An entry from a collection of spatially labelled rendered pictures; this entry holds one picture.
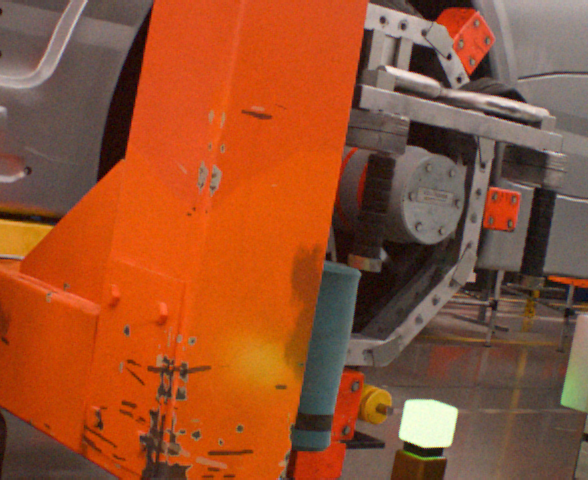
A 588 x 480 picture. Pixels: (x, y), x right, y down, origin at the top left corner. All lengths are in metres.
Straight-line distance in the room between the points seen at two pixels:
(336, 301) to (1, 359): 0.47
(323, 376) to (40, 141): 0.50
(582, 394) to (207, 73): 0.47
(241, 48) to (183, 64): 0.08
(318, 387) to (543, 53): 0.86
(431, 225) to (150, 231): 0.62
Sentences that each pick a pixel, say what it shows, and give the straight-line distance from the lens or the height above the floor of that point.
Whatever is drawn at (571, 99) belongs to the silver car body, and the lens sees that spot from 2.39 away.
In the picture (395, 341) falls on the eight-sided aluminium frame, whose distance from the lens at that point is 1.98.
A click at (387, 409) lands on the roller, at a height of 0.51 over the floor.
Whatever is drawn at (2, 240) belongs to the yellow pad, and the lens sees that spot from 1.67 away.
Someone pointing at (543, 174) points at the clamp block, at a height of 0.91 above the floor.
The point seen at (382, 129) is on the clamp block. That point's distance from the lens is 1.60.
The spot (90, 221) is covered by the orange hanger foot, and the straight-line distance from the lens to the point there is 1.40.
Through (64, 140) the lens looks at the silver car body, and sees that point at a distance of 1.69.
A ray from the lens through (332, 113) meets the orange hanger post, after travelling 1.27.
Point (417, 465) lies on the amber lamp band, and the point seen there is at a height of 0.60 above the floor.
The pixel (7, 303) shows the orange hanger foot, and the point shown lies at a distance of 1.52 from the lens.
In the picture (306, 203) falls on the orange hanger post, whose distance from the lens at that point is 1.26.
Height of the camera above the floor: 0.87
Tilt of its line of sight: 3 degrees down
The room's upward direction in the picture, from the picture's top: 10 degrees clockwise
